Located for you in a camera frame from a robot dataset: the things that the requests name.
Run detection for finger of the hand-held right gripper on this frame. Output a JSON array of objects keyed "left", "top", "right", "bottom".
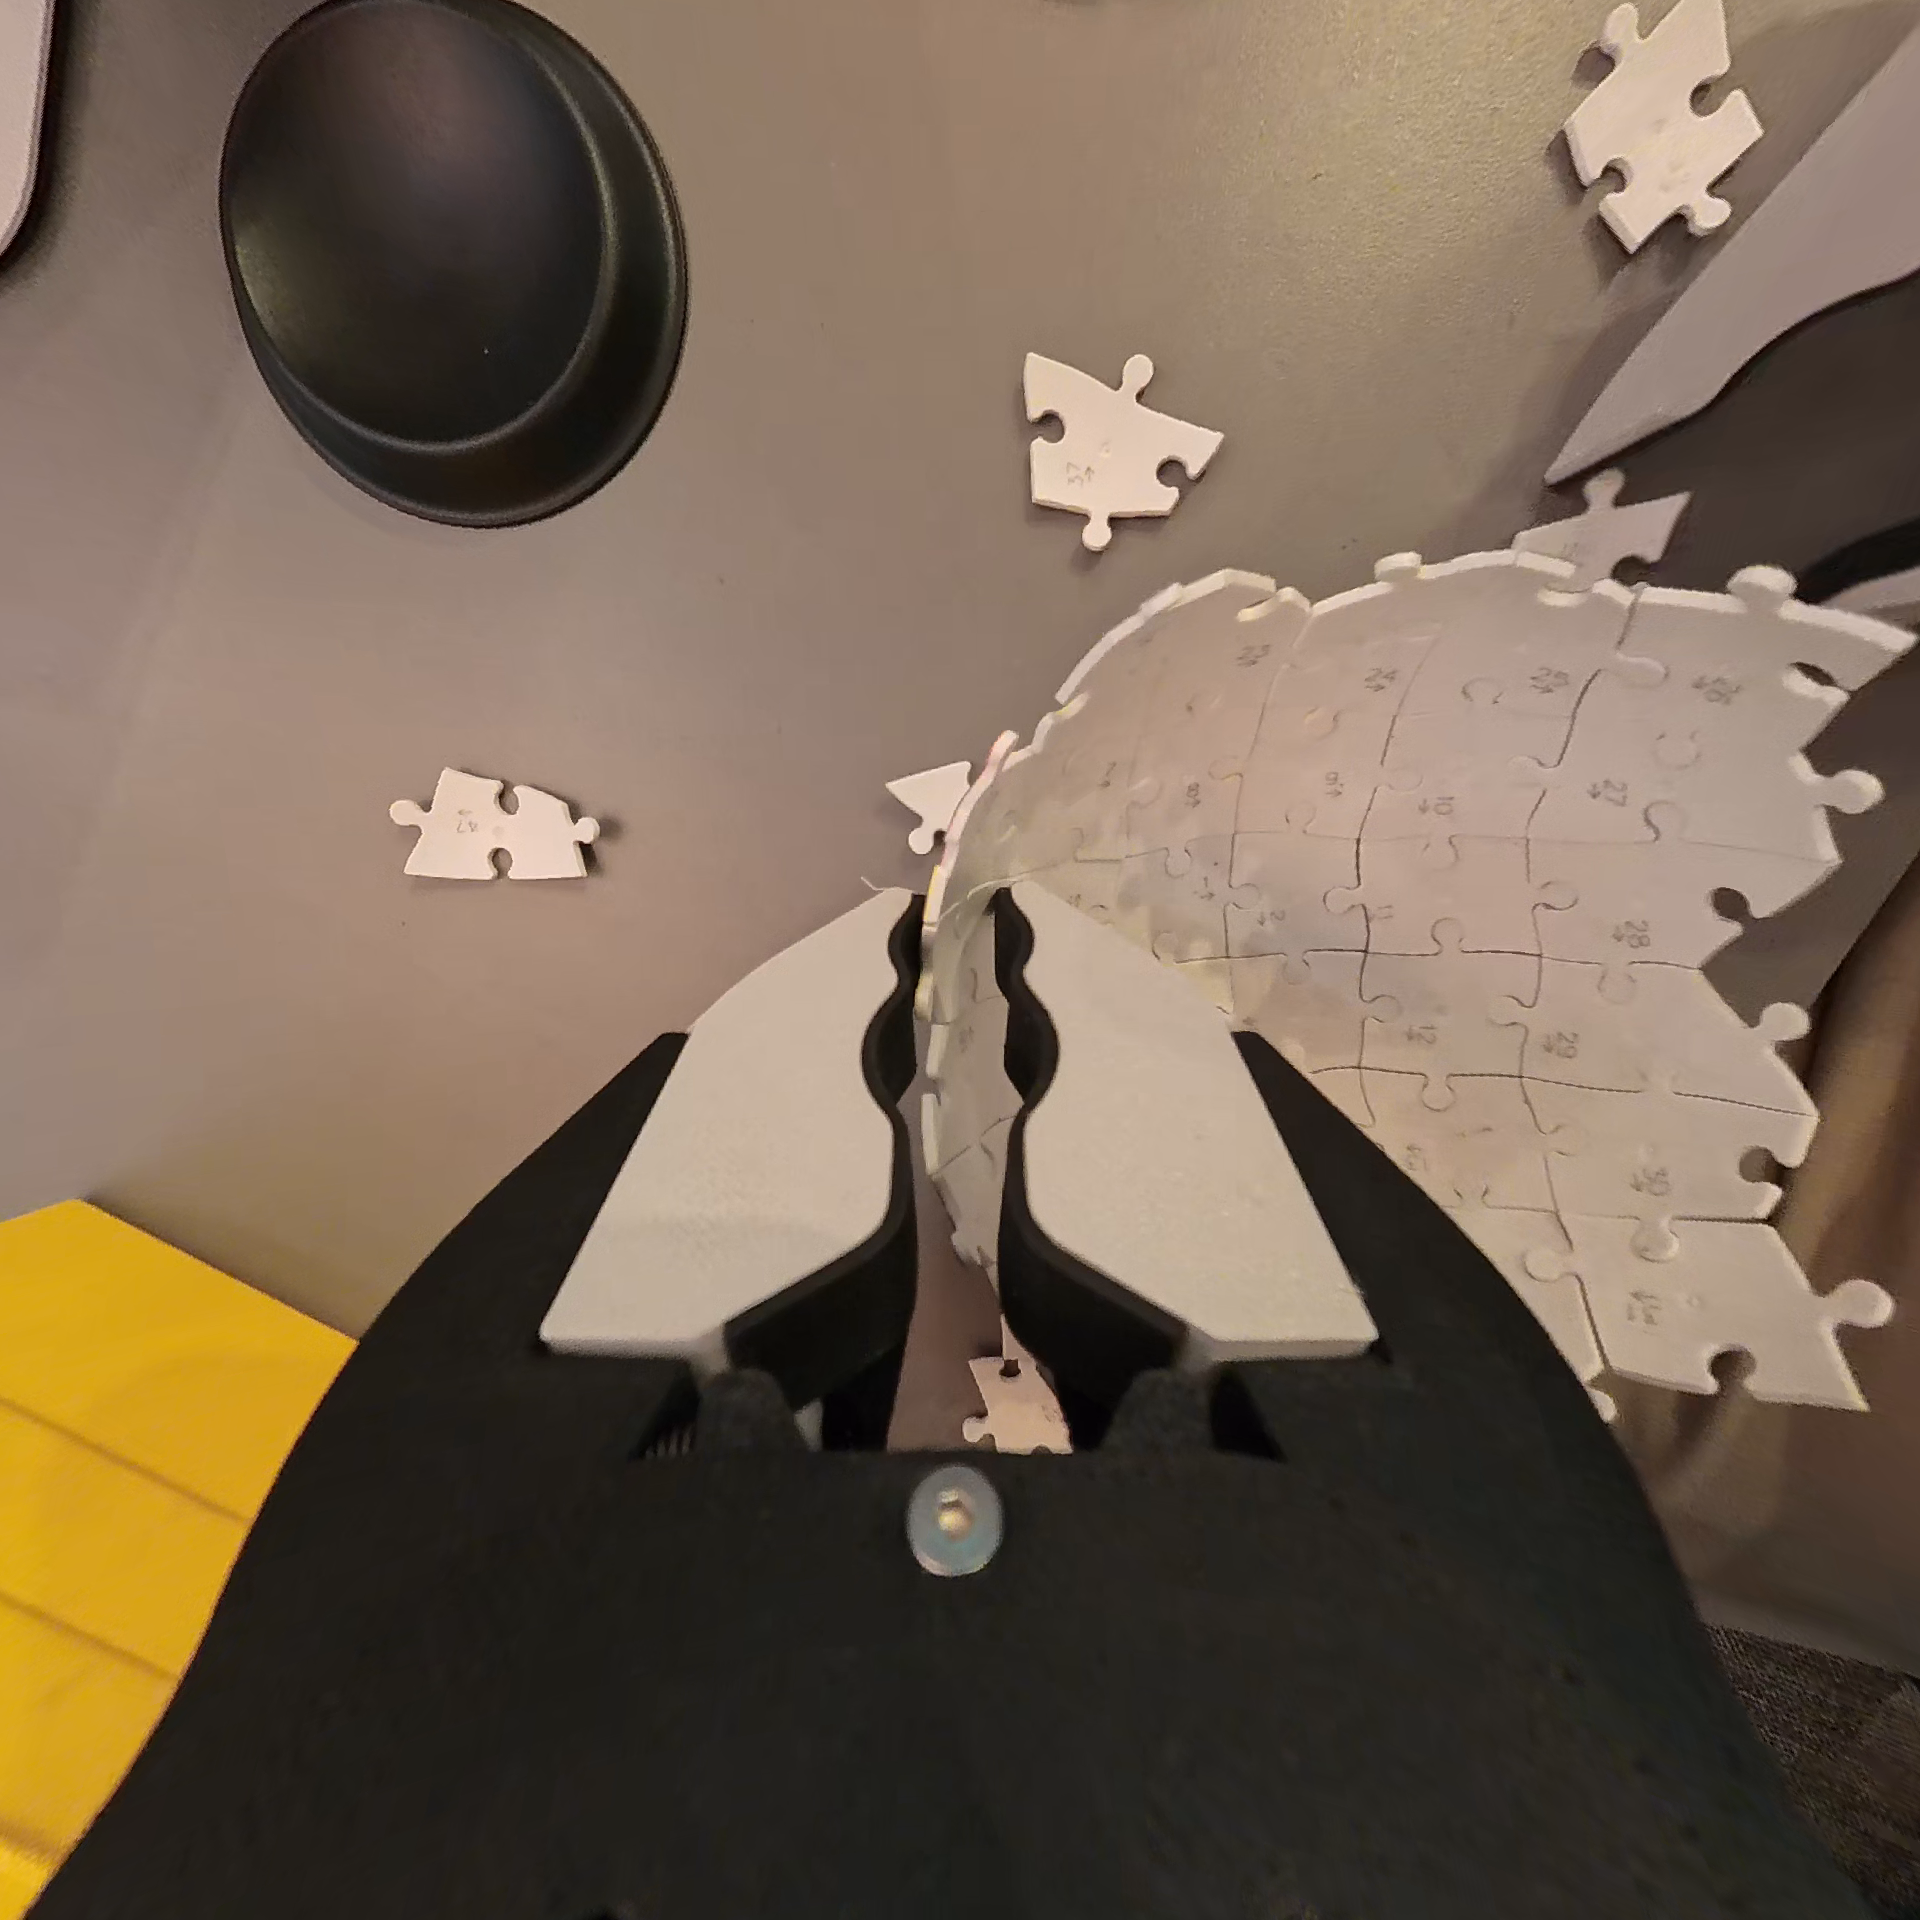
[{"left": 1545, "top": 12, "right": 1920, "bottom": 484}]

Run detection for partly built puzzle ball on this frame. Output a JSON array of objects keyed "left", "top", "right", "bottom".
[{"left": 897, "top": 552, "right": 1920, "bottom": 1454}]

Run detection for joined white puzzle pieces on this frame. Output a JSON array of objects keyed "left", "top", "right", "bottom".
[{"left": 1024, "top": 352, "right": 1226, "bottom": 553}]

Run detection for yellow plastic bin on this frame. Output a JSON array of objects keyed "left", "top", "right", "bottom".
[{"left": 0, "top": 1198, "right": 361, "bottom": 1920}]

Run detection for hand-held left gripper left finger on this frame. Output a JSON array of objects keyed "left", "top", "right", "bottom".
[{"left": 537, "top": 884, "right": 925, "bottom": 1414}]

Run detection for white loose puzzle piece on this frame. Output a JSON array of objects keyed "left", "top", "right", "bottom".
[{"left": 389, "top": 768, "right": 603, "bottom": 884}]

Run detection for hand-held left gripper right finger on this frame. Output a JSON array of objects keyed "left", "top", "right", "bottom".
[{"left": 993, "top": 884, "right": 1384, "bottom": 1414}]

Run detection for black round ball stand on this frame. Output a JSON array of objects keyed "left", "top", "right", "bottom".
[{"left": 219, "top": 0, "right": 693, "bottom": 531}]

